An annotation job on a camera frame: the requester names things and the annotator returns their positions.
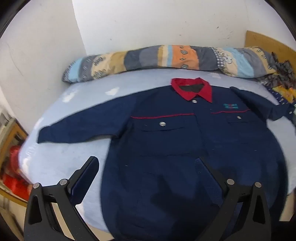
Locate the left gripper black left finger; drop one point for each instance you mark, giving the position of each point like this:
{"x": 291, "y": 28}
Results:
{"x": 40, "y": 220}

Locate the navy work jacket red collar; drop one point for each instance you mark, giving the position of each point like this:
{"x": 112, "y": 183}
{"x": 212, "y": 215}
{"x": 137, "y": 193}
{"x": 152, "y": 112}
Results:
{"x": 150, "y": 187}

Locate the red plastic bag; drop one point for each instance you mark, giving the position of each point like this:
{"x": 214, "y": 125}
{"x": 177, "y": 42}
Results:
{"x": 11, "y": 175}

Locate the navy yellow star pillow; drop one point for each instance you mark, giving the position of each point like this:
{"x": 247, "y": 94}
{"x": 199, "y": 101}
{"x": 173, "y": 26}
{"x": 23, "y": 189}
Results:
{"x": 282, "y": 94}

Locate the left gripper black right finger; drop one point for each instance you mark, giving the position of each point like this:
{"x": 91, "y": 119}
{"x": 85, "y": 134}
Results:
{"x": 244, "y": 213}

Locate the long patchwork bolster pillow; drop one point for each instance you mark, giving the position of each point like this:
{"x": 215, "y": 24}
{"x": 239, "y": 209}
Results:
{"x": 249, "y": 62}

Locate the light blue cloud bed sheet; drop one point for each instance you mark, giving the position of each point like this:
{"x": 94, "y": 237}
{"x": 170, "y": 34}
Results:
{"x": 47, "y": 163}

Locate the wooden headboard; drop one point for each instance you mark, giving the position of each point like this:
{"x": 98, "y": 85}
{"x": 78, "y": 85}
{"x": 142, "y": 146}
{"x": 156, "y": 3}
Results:
{"x": 282, "y": 51}

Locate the wooden side furniture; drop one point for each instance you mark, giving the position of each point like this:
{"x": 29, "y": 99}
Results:
{"x": 12, "y": 134}

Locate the grey patterned crumpled garment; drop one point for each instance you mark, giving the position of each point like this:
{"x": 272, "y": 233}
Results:
{"x": 284, "y": 75}

